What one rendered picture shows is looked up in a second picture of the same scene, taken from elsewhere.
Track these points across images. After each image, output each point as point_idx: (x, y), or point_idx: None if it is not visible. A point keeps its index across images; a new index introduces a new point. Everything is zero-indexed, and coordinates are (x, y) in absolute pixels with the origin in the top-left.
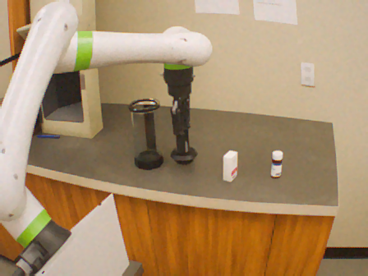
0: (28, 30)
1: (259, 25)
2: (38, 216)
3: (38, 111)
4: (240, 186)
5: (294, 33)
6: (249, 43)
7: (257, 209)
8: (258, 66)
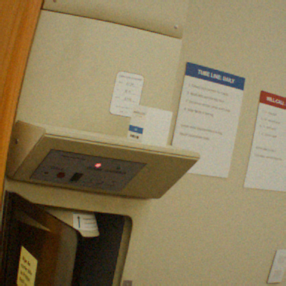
0: (78, 146)
1: (245, 198)
2: None
3: None
4: None
5: (281, 205)
6: (223, 229)
7: None
8: (223, 267)
